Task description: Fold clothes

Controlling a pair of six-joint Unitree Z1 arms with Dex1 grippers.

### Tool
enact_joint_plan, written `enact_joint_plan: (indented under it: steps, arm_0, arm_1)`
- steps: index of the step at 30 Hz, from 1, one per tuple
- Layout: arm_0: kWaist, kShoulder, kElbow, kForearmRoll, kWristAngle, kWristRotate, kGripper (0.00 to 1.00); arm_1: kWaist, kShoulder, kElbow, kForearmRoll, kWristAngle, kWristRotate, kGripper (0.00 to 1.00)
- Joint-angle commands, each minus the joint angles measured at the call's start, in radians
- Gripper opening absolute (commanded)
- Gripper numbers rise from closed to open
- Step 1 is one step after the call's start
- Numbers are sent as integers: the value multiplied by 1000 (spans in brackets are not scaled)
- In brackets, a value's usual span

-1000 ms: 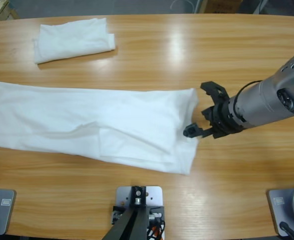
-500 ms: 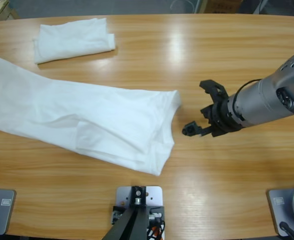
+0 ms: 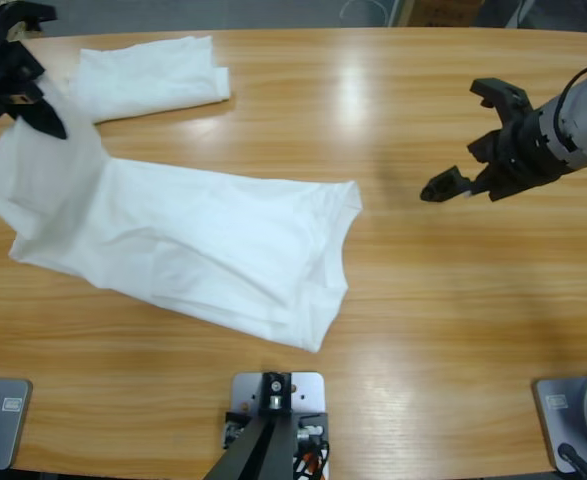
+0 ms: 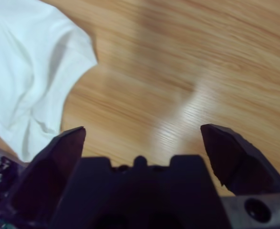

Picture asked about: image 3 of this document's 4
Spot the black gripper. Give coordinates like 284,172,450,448
419,110,575,204
0,39,68,140

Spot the white t-shirt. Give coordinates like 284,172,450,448
0,77,365,354

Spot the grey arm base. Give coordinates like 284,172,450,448
0,377,33,471
531,370,587,475

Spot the wooden crate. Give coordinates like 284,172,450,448
5,19,42,41

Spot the folded white cloth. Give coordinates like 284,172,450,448
67,34,232,124

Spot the cardboard box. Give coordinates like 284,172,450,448
412,0,479,27

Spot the orange clamp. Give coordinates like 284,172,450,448
295,442,330,480

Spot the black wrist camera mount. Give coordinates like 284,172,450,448
469,77,538,132
0,0,58,39

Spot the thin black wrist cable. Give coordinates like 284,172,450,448
558,60,587,114

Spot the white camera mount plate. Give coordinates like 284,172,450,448
230,372,330,480

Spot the black base cable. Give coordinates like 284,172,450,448
557,442,587,480

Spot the dark camera post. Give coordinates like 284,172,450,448
207,370,299,480

